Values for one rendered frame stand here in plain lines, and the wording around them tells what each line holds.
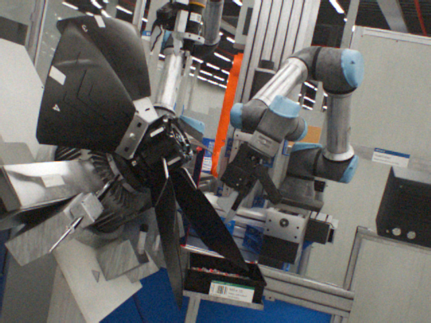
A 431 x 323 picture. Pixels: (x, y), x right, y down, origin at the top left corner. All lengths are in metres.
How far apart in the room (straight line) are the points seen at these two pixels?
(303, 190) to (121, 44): 0.99
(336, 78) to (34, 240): 1.09
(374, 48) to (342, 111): 1.31
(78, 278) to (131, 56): 0.52
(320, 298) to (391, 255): 1.52
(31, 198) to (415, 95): 2.47
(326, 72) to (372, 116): 1.33
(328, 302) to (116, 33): 0.97
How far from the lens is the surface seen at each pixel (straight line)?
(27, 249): 0.86
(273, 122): 1.19
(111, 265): 1.06
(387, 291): 3.03
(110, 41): 1.14
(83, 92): 0.84
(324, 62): 1.59
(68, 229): 0.76
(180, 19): 1.13
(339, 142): 1.74
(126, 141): 0.96
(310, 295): 1.49
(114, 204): 1.02
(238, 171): 1.20
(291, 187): 1.84
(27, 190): 0.78
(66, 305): 1.09
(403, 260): 2.99
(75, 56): 0.83
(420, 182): 1.40
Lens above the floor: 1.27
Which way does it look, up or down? 5 degrees down
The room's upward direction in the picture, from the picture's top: 12 degrees clockwise
